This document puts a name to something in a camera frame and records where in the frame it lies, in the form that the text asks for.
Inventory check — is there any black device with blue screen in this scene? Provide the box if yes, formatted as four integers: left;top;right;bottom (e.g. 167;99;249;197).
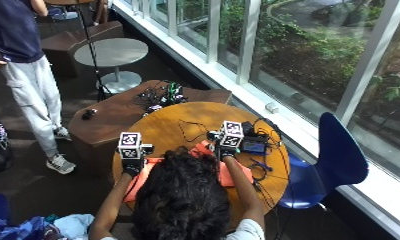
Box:
240;121;272;156

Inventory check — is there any blue chair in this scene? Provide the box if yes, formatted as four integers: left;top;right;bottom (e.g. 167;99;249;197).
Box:
277;111;370;210

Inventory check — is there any brown ottoman seat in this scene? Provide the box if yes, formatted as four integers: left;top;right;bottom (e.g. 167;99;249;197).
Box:
40;20;125;79

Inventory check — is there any white marker cube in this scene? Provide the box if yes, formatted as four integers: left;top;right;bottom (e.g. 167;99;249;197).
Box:
116;132;143;160
217;120;245;149

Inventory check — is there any the person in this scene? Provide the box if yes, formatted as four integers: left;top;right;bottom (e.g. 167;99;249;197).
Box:
88;130;267;240

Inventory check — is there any orange cloth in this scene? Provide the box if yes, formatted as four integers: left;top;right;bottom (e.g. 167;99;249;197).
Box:
121;139;255;204

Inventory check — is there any person's right hand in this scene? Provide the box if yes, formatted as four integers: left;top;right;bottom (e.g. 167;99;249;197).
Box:
207;130;240;162

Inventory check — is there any small black object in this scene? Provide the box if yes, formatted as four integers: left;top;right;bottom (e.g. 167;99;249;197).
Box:
80;108;99;121

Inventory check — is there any round wooden table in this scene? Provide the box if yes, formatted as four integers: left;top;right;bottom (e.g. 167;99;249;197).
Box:
111;101;292;231

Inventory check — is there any person's left hand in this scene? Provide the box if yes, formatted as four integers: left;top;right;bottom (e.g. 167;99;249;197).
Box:
120;143;155;178

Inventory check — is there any brown wooden bench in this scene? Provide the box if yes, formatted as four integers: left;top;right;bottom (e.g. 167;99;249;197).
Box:
67;79;233;174

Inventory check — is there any black tripod stand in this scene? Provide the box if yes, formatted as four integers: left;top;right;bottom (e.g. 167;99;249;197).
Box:
75;0;115;103

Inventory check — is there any thin black cable loop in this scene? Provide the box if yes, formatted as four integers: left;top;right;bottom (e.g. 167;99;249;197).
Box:
177;119;211;143

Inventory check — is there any black cable on table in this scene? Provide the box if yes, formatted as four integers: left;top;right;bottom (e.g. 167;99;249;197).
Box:
247;117;292;214

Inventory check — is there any small round grey table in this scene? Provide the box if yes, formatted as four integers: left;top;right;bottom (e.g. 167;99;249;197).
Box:
72;37;149;95

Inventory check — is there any bundle of black cables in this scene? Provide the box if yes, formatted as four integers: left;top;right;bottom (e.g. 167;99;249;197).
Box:
132;80;189;116

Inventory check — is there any right white marker cube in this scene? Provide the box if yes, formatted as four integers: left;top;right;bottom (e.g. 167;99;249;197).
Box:
217;120;245;149

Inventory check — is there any blue clothing pile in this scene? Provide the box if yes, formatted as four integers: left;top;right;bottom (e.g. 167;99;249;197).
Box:
0;193;96;240

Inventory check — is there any left white marker cube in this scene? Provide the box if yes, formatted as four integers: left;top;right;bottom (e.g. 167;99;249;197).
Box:
116;132;143;160

